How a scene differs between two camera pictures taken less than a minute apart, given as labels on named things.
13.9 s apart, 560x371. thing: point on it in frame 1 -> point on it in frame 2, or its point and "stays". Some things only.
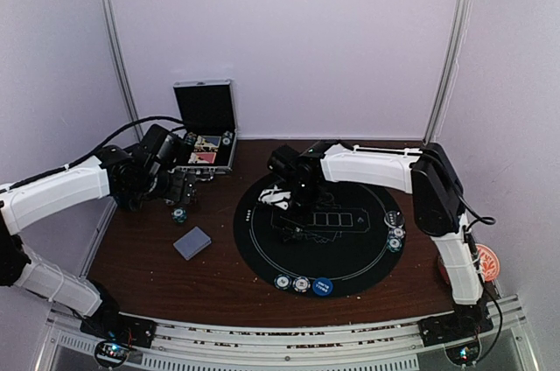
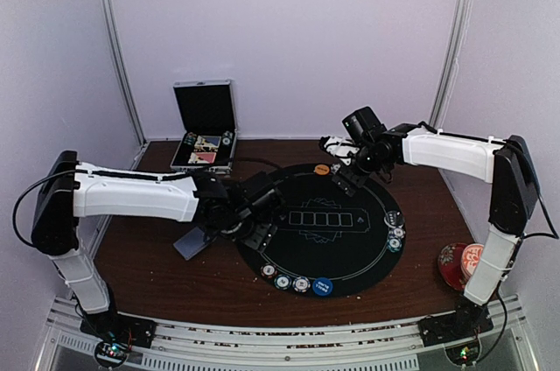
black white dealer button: [394, 219] stays
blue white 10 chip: [301, 284] stays
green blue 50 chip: [283, 282] stays
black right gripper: [282, 226] -> [356, 178]
